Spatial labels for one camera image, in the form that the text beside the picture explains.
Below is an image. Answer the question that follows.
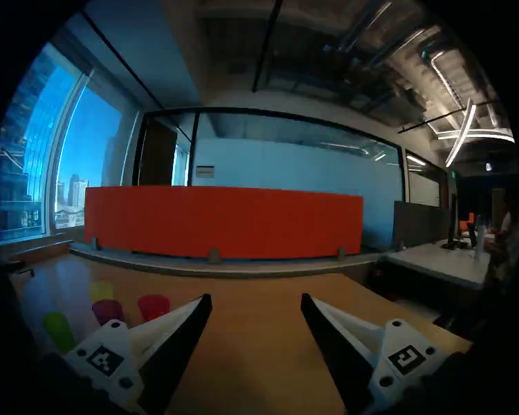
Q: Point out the green plastic cup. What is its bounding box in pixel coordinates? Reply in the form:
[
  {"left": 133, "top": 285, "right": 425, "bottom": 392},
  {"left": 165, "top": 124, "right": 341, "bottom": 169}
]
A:
[{"left": 42, "top": 312, "right": 76, "bottom": 353}]

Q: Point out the yellow plastic cup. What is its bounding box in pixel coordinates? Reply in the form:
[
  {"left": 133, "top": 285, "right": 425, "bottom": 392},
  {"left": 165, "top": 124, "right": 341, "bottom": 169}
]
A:
[{"left": 89, "top": 281, "right": 115, "bottom": 303}]

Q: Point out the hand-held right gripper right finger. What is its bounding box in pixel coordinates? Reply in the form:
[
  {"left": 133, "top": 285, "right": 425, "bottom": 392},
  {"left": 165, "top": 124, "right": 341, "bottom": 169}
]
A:
[{"left": 300, "top": 293, "right": 448, "bottom": 415}]

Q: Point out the red desk screen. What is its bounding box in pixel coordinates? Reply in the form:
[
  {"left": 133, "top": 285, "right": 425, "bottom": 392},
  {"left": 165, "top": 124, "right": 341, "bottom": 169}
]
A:
[{"left": 69, "top": 185, "right": 383, "bottom": 278}]

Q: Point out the grey desk screen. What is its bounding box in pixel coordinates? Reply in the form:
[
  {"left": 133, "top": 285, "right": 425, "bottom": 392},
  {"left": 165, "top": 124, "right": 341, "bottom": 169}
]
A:
[{"left": 392, "top": 201, "right": 453, "bottom": 251}]

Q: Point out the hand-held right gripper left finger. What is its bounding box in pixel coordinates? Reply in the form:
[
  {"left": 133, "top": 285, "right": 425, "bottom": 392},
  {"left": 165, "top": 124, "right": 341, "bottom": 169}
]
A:
[{"left": 63, "top": 293, "right": 213, "bottom": 415}]

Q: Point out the purple plastic cup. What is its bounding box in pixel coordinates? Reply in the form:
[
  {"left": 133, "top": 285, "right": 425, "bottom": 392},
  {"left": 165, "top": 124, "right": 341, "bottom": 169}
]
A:
[{"left": 91, "top": 299, "right": 126, "bottom": 326}]

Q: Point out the white desk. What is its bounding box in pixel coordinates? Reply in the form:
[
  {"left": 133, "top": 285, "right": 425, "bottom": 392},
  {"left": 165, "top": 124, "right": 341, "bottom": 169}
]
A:
[{"left": 382, "top": 239, "right": 494, "bottom": 291}]

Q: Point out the red plastic cup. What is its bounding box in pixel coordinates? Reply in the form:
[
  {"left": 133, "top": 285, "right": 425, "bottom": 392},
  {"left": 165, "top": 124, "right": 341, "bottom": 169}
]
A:
[{"left": 137, "top": 295, "right": 172, "bottom": 323}]

